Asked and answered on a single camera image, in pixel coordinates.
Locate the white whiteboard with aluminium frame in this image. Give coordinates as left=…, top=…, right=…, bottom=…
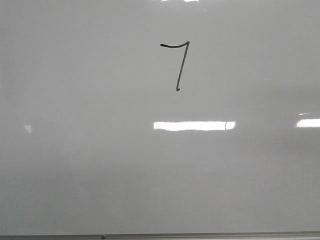
left=0, top=0, right=320, bottom=235

